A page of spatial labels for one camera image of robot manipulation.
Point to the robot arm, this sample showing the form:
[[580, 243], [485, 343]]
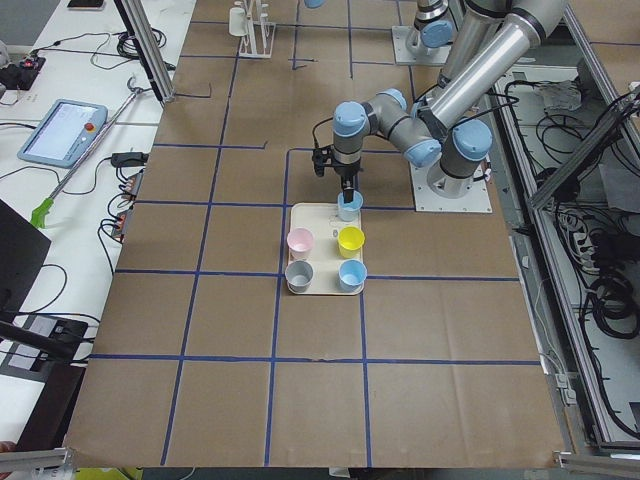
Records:
[[432, 31], [492, 37]]

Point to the pink cup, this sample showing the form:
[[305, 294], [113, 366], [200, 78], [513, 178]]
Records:
[[300, 242]]

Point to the cream serving tray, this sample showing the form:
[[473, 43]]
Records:
[[323, 221]]

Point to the grey cup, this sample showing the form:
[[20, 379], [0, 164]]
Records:
[[299, 275]]

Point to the white wire cup rack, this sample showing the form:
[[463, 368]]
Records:
[[258, 42]]

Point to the white ikea cup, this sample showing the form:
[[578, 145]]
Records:
[[237, 24]]

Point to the black power adapter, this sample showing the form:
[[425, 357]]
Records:
[[128, 159]]

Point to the reacher grabber tool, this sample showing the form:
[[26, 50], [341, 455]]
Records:
[[39, 214]]

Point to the blue teach pendant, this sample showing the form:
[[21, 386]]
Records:
[[64, 134]]

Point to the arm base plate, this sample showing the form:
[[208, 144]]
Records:
[[409, 49], [454, 184]]

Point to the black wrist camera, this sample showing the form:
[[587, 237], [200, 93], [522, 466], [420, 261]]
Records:
[[322, 158]]

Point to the black monitor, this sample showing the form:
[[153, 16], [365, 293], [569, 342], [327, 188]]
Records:
[[23, 252]]

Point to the light blue cup bottom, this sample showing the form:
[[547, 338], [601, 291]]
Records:
[[352, 274]]

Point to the light blue cup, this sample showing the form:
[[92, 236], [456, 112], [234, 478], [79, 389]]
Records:
[[352, 274], [349, 211]]

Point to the aluminium frame post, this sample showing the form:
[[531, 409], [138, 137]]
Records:
[[137, 25]]

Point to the yellow cup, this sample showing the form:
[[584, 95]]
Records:
[[350, 239]]

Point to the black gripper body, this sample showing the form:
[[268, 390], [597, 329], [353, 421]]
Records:
[[347, 171]]

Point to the light blue cup top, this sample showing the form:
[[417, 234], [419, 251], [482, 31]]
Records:
[[349, 211]]

